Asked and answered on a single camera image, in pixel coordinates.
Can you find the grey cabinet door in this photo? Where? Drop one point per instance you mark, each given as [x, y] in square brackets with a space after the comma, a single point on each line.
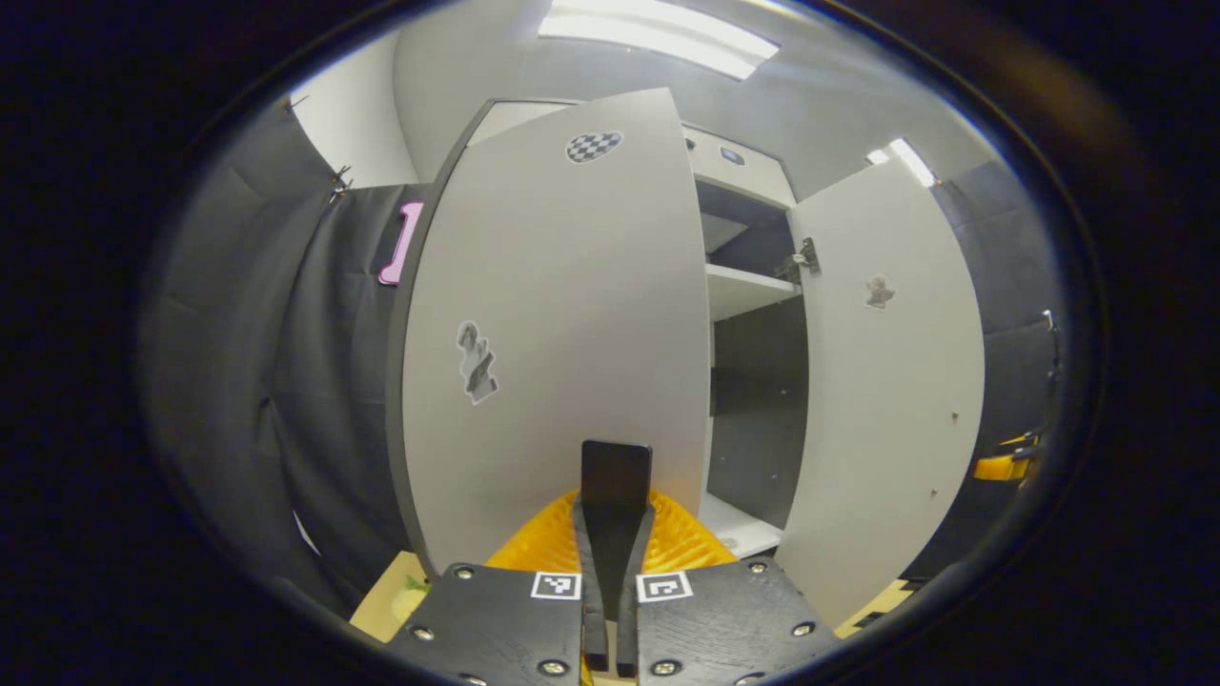
[886, 429]
[553, 333]

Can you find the black backdrop cloth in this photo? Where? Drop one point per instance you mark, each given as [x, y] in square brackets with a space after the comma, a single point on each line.
[238, 381]

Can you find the small ceiling light panel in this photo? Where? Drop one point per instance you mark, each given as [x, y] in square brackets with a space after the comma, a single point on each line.
[905, 162]

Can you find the grey double-door shoe cabinet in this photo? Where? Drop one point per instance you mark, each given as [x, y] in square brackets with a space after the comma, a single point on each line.
[753, 410]

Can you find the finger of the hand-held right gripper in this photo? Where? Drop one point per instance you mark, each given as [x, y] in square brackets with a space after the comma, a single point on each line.
[1001, 467]

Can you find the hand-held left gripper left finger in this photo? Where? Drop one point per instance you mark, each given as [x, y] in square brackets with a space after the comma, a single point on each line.
[595, 638]

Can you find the yellow plush toy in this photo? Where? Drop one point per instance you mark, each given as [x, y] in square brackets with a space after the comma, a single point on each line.
[415, 593]

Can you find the long ceiling light panel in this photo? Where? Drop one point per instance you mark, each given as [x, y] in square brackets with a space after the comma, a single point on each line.
[658, 38]

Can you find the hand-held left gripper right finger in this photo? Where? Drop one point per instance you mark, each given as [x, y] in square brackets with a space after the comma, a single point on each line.
[626, 638]

